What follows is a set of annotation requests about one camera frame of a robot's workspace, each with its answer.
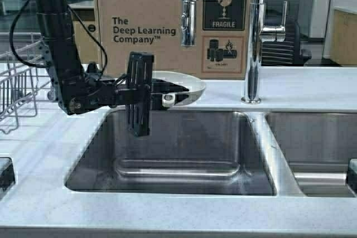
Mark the black office chair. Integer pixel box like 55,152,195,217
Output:
262,16,312,67

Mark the stainless steel left sink basin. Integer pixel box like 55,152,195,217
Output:
66,110,276,196

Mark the cardboard shipping box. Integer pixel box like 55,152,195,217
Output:
94,0,250,80

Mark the stainless steel sink basin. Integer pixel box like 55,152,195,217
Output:
266,112,356,198
66,110,276,196

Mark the white frying pan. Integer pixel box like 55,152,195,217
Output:
152,71,206,107

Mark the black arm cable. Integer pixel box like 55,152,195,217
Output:
8,0,132,88

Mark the wire dish rack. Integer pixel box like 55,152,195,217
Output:
1,50,53,135

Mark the robot base right corner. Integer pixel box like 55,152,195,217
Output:
346,158,356,196

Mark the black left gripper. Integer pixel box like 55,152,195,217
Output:
116,51,189,137

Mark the robot base left corner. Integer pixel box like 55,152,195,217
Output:
1,157,16,199

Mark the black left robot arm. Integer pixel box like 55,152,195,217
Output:
36,0,189,137

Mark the chrome kitchen faucet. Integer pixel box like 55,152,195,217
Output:
180,0,288,104

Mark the stainless steel right sink basin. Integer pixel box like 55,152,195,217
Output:
266,112,356,198

